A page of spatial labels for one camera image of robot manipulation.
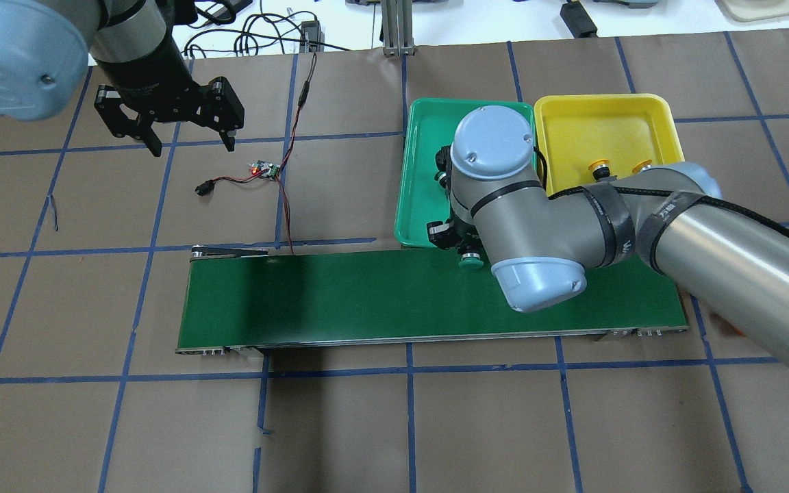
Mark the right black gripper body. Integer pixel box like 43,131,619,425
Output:
425,219,482,253

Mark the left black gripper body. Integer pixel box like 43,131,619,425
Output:
94,41,245,138

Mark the yellow push button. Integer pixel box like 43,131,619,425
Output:
631,160,653,175
588,158,616,182

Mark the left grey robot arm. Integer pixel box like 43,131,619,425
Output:
0,1,245,156

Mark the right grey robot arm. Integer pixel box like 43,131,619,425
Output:
427,105,789,368

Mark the small controller circuit board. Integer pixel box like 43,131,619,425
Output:
249,160,281,181

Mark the green plastic tray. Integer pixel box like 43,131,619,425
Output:
394,97,536,249

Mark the yellow plastic tray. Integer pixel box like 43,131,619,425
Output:
534,93,684,194

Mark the green conveyor belt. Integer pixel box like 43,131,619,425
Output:
175,244,688,355

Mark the red black wire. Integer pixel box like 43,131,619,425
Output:
195,51,320,255

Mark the aluminium frame post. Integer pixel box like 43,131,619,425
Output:
381,0,416,57

